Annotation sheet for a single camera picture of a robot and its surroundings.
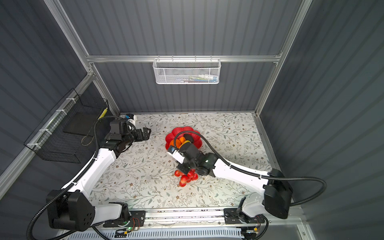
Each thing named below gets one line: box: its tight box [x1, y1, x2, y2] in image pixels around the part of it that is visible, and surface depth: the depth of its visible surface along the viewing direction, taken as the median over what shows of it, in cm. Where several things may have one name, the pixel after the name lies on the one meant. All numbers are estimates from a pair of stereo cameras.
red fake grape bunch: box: [174, 169, 199, 188], surface depth 77 cm
